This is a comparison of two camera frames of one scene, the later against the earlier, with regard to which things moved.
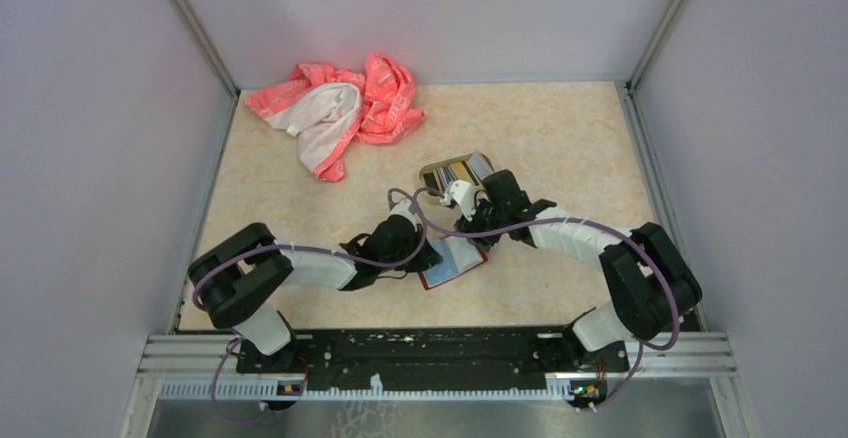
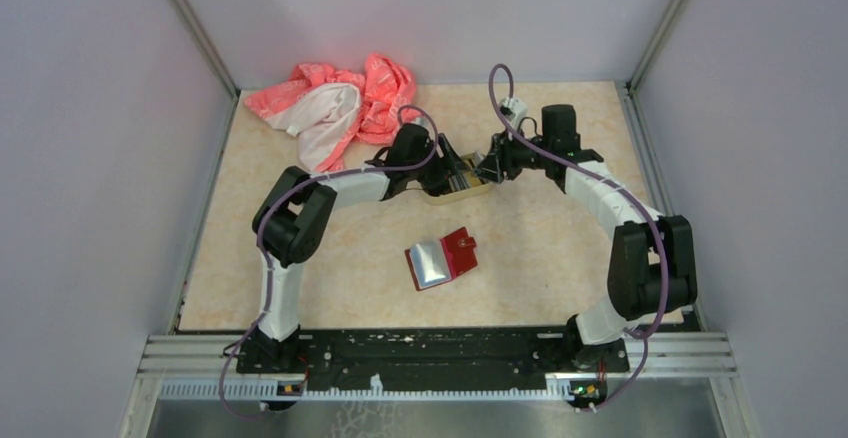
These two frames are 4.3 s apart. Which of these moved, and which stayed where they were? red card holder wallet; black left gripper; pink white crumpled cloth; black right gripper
Moved: black right gripper; black left gripper
Stayed: pink white crumpled cloth; red card holder wallet
